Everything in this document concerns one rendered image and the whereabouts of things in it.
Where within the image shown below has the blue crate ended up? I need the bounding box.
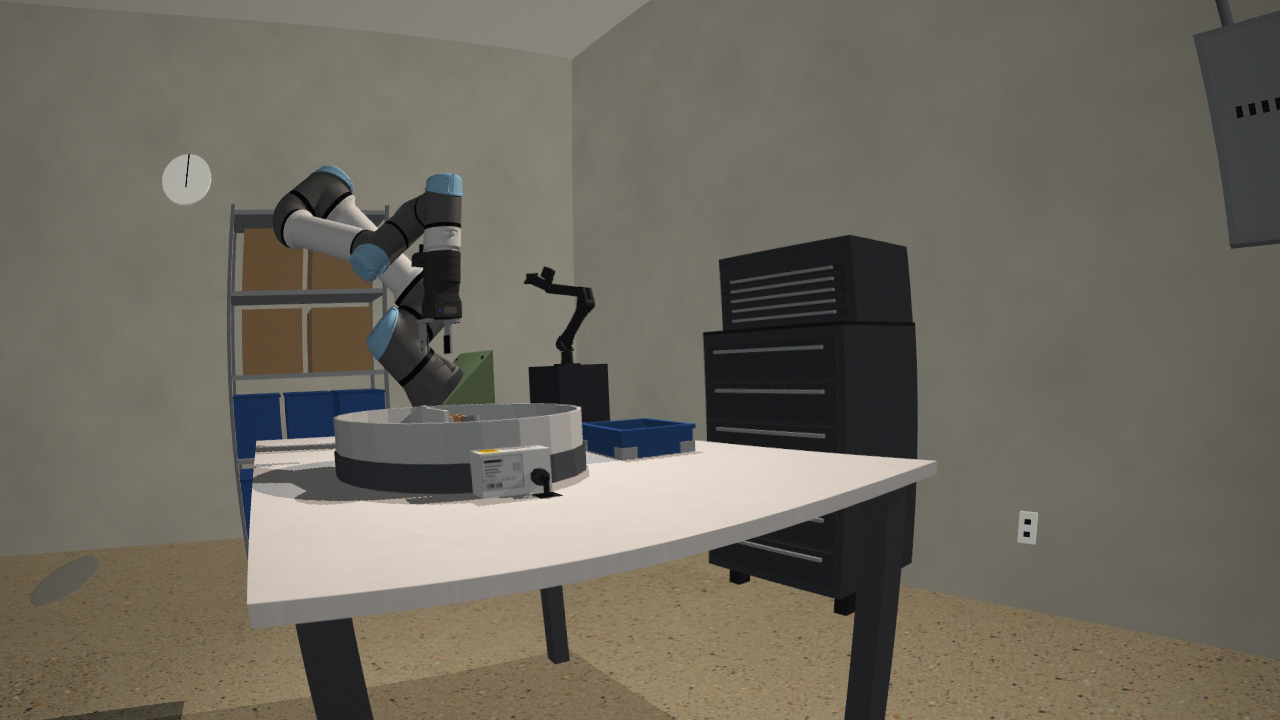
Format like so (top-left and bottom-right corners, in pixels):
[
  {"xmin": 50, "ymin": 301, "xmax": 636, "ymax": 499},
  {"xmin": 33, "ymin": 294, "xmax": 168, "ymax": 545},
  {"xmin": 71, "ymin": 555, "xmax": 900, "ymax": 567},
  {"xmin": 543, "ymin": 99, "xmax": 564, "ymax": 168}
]
[{"xmin": 582, "ymin": 418, "xmax": 696, "ymax": 460}]

